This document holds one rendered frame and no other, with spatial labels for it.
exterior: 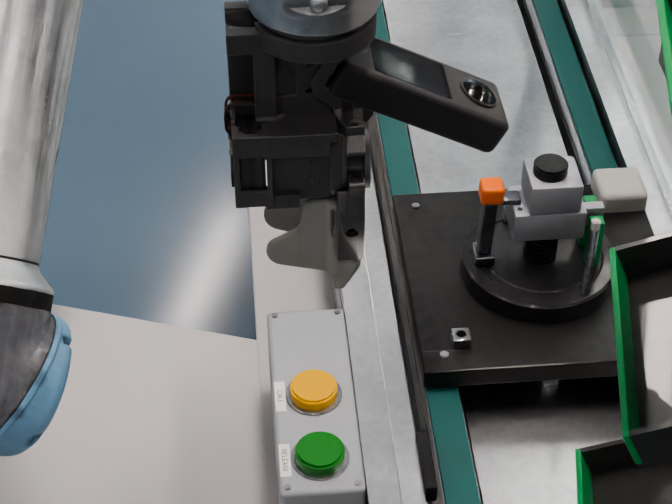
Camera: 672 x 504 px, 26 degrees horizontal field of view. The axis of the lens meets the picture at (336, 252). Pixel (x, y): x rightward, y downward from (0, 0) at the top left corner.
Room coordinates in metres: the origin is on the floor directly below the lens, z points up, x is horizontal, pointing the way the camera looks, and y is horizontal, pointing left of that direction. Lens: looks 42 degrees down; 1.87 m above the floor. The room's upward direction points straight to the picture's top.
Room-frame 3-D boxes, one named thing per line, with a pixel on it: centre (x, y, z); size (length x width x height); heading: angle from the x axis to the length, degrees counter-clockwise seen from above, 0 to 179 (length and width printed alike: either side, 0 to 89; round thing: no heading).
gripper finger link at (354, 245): (0.68, -0.01, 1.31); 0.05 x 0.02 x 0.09; 5
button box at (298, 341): (0.84, 0.02, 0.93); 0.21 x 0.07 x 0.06; 5
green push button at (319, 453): (0.77, 0.01, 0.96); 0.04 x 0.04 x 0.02
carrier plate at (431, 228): (0.98, -0.18, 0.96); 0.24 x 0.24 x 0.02; 5
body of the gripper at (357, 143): (0.70, 0.02, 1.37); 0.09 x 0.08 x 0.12; 95
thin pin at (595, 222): (0.93, -0.22, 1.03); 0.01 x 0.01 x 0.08
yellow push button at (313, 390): (0.84, 0.02, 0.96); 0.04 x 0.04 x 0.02
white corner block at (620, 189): (1.09, -0.27, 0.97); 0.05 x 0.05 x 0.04; 5
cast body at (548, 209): (0.99, -0.20, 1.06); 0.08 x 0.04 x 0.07; 95
